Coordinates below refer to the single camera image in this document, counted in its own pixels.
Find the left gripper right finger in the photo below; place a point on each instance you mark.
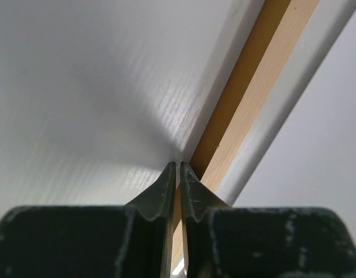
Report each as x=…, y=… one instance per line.
x=221, y=241

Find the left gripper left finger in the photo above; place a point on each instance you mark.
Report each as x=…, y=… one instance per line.
x=133, y=240

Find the wooden picture frame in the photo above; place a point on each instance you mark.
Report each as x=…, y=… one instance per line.
x=263, y=56

